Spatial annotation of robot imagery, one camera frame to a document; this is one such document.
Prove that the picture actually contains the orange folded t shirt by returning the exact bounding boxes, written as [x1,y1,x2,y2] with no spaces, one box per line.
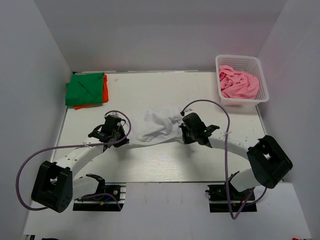
[73,74,109,110]

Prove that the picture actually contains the green folded t shirt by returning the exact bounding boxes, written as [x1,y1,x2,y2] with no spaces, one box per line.
[65,72,105,107]

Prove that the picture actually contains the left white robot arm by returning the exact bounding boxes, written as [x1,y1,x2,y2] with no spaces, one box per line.
[31,115,129,213]

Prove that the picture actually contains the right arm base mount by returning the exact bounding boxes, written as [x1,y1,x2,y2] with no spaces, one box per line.
[205,184,257,214]

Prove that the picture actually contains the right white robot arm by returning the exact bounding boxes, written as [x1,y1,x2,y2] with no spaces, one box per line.
[180,112,293,193]

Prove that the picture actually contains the pink t shirt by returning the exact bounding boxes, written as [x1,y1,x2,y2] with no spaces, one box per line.
[218,65,260,100]

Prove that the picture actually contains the white plastic basket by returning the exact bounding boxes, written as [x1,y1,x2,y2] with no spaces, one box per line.
[215,55,269,107]

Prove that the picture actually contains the wrist white camera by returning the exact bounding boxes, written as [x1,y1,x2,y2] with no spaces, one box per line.
[180,108,193,117]
[104,111,121,119]

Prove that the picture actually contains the white t shirt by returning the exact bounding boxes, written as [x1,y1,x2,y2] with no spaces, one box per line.
[128,106,183,148]

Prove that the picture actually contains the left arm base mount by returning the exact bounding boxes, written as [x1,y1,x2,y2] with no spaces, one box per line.
[72,183,127,212]

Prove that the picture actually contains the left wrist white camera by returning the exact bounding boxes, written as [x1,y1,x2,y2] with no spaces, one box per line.
[104,111,121,119]

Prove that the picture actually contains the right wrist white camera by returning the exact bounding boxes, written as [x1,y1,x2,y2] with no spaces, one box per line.
[180,108,193,117]

